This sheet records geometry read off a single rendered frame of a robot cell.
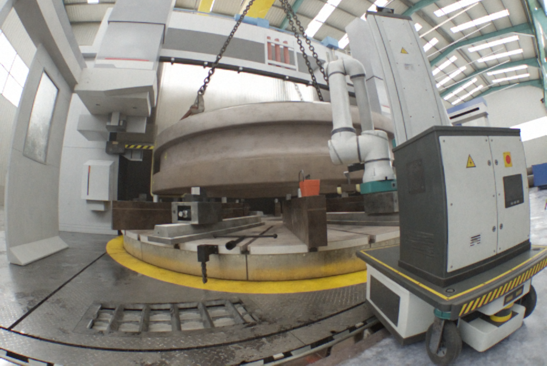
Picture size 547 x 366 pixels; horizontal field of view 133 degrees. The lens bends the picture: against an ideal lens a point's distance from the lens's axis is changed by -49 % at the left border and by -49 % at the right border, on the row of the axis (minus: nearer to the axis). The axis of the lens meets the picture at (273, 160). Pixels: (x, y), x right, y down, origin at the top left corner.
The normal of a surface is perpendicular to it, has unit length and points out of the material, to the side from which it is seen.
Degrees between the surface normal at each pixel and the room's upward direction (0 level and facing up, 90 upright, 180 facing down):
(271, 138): 90
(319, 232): 90
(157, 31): 90
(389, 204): 90
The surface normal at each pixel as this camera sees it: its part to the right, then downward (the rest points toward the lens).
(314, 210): 0.04, -0.18
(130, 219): 0.74, -0.15
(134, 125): 0.42, -0.18
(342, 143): -0.45, -0.31
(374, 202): -0.90, -0.04
